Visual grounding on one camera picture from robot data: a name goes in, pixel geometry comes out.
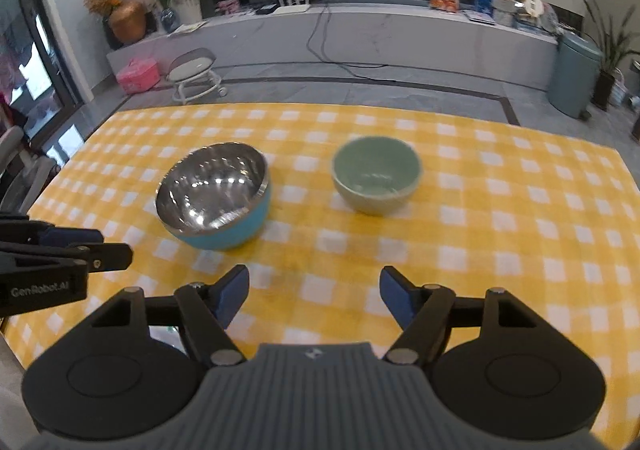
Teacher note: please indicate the pink plastic box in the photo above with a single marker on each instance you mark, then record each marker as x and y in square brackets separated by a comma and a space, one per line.
[139, 76]

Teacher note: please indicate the white round rolling stool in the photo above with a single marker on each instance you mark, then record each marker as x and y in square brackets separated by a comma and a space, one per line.
[191, 67]

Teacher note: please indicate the copper vase with flowers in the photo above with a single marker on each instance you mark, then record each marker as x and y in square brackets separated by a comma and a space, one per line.
[125, 18]

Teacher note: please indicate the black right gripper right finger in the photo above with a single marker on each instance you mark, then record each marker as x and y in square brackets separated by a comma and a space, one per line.
[422, 314]

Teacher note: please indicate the blue-grey trash bin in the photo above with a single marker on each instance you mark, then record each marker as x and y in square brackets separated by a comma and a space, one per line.
[574, 76]

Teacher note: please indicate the potted long-leaf plant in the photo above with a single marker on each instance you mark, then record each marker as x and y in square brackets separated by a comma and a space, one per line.
[615, 42]

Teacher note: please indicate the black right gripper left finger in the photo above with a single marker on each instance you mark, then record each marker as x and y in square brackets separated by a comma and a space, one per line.
[206, 311]

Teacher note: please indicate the green ceramic bowl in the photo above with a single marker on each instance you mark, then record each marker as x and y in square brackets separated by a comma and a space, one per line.
[376, 175]

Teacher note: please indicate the yellow white checkered tablecloth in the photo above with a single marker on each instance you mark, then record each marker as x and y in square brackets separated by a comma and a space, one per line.
[553, 220]

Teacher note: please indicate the blue steel bowl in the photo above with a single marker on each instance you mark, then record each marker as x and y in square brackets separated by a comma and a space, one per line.
[216, 198]

